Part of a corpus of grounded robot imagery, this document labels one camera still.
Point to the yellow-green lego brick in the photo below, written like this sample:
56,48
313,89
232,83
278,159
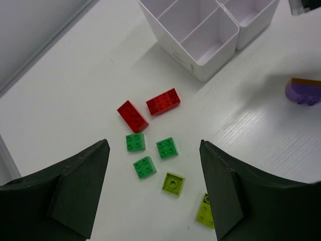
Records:
173,184

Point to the small green lego brick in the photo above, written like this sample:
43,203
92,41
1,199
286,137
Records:
135,142

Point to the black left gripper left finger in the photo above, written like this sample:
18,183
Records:
59,202

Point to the white divided storage box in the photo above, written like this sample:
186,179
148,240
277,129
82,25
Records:
203,35

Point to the purple half-round lego piece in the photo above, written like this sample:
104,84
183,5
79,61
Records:
303,91

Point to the red arch lego brick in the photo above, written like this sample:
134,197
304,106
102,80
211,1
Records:
163,102

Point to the green and yellow lego stack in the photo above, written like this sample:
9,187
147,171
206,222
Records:
204,215

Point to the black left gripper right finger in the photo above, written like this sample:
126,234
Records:
250,204

